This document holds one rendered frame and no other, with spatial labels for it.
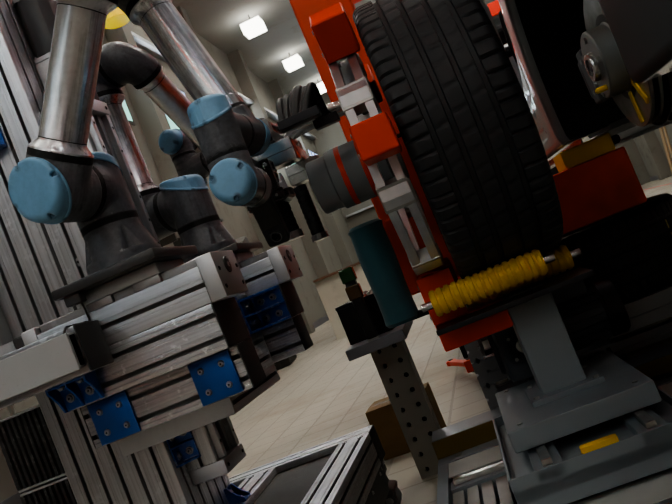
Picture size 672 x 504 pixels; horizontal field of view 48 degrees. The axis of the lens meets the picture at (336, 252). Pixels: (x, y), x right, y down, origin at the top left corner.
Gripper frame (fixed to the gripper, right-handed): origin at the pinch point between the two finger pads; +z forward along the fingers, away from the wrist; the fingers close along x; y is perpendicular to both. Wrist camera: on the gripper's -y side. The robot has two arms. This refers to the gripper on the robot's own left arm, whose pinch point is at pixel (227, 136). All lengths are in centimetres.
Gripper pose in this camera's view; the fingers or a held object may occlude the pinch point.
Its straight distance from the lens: 264.9
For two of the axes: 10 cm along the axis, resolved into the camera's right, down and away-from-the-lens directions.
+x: 8.8, -2.3, -4.2
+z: 4.0, -1.2, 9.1
